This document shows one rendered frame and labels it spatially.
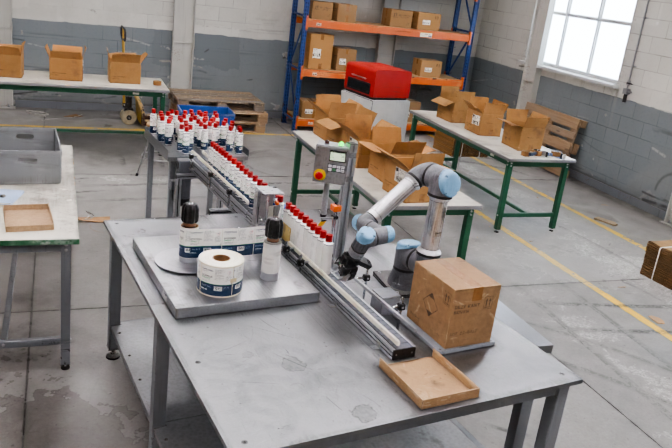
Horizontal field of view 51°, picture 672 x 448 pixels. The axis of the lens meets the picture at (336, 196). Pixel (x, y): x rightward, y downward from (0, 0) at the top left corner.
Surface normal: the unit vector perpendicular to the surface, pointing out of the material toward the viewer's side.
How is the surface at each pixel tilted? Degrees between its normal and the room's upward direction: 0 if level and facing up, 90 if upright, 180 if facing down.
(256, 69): 90
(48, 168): 90
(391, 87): 90
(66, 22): 90
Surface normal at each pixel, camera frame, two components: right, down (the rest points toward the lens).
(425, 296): -0.89, 0.04
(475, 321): 0.44, 0.32
